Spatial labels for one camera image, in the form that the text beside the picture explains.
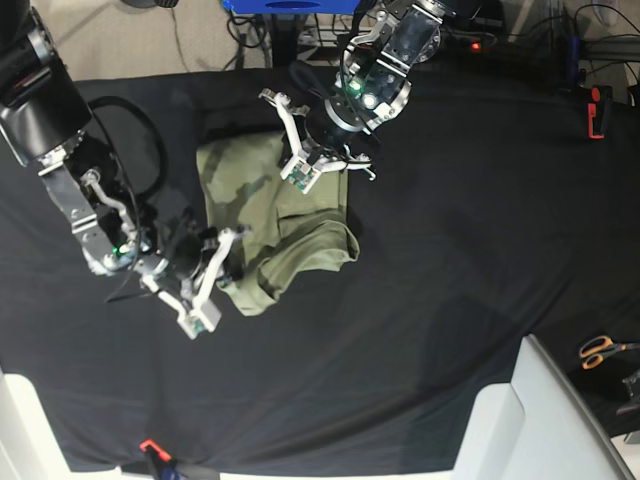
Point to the red black clamp bottom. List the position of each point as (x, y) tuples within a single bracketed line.
[(161, 464)]

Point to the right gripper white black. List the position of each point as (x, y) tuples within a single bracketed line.
[(184, 275)]

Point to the red black clamp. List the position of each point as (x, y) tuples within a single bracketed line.
[(161, 464), (599, 110)]

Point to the white chair left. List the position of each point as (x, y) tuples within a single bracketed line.
[(29, 449)]

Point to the orange handled scissors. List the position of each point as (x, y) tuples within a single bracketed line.
[(595, 351)]

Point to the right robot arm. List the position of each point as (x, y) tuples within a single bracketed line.
[(45, 121)]

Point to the blue box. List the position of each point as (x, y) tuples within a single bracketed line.
[(249, 7)]

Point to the black power strip red light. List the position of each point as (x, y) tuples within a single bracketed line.
[(468, 43)]

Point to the light green T-shirt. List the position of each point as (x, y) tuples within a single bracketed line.
[(291, 232)]

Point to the black table leg post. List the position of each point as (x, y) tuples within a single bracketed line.
[(284, 33)]

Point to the red black clamp right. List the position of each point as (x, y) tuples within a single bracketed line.
[(599, 110)]

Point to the black table cloth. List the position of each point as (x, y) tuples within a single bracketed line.
[(493, 216)]

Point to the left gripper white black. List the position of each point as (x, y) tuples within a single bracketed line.
[(309, 159)]

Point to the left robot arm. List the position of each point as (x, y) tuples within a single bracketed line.
[(386, 39)]

